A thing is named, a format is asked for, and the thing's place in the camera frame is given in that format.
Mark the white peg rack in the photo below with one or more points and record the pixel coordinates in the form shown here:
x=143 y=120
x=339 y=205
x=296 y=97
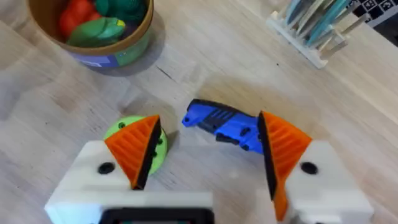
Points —
x=308 y=43

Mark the tub of toy vegetables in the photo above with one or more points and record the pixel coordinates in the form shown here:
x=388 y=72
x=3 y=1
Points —
x=99 y=31

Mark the pale plate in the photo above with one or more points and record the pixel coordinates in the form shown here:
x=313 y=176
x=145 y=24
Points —
x=306 y=14

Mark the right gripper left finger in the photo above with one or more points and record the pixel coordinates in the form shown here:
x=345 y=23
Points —
x=93 y=168

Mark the checkered marker board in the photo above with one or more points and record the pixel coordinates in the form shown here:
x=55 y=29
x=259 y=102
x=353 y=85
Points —
x=374 y=11

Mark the blue electric screwdriver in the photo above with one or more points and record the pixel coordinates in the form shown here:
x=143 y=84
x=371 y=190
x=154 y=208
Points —
x=224 y=124

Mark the green disc with holes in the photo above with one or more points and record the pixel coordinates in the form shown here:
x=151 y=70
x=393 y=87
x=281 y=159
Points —
x=157 y=146

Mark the teal plate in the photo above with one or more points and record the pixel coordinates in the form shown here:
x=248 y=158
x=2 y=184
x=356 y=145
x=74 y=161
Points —
x=326 y=18

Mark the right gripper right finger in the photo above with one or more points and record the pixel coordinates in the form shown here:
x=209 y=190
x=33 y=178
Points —
x=320 y=186

